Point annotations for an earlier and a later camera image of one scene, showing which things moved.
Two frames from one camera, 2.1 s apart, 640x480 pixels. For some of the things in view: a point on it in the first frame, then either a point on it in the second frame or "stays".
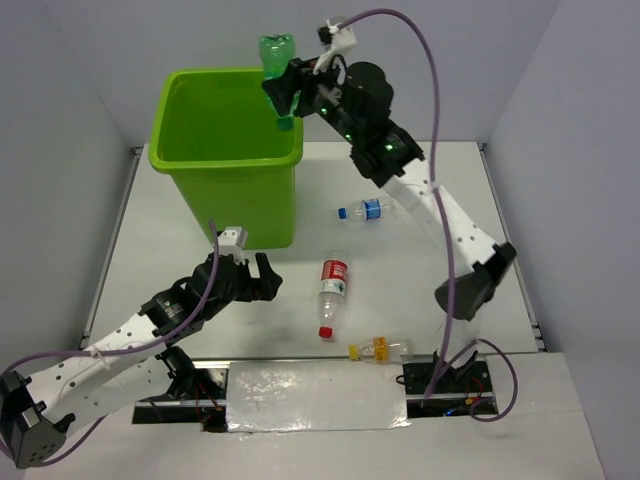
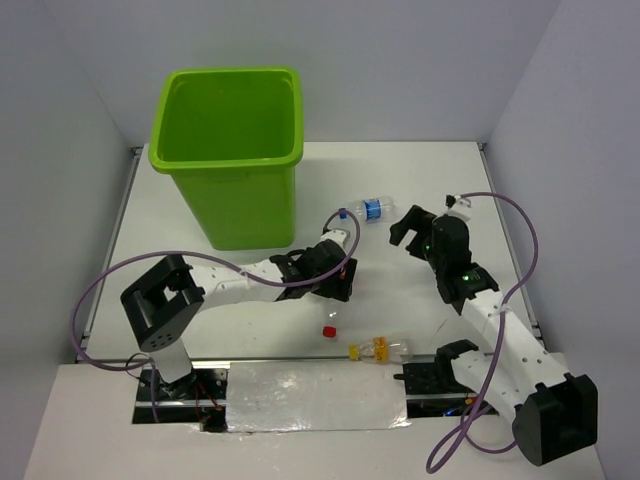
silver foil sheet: [300, 396] stays
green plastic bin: [215, 131] stays
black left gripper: [265, 287] to [339, 289]
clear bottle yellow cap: [381, 351] stays
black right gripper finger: [281, 90] to [420, 220]
